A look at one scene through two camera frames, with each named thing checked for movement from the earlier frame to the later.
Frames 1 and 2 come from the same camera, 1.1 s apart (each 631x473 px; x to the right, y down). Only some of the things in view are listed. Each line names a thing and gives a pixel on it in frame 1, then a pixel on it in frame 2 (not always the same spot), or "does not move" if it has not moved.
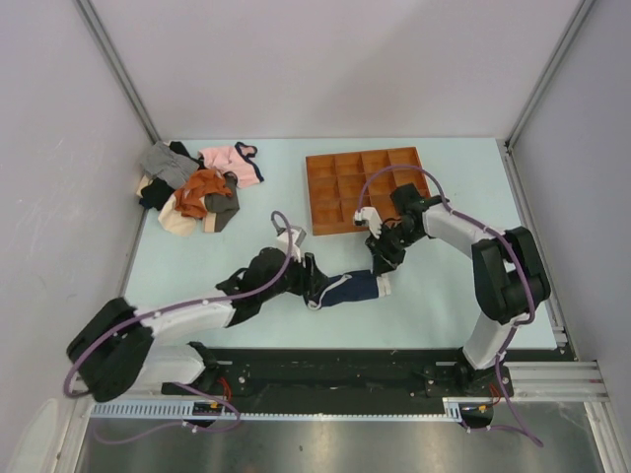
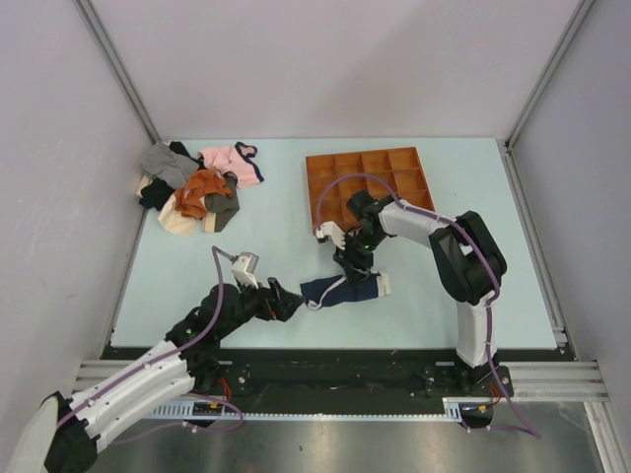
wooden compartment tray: x=340 y=184 does not move
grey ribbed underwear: x=161 y=162 does not move
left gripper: x=309 y=277 -> x=271 y=305
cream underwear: x=172 y=220 does not move
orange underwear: x=190 y=199 does not move
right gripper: x=383 y=264 -> x=349 y=258
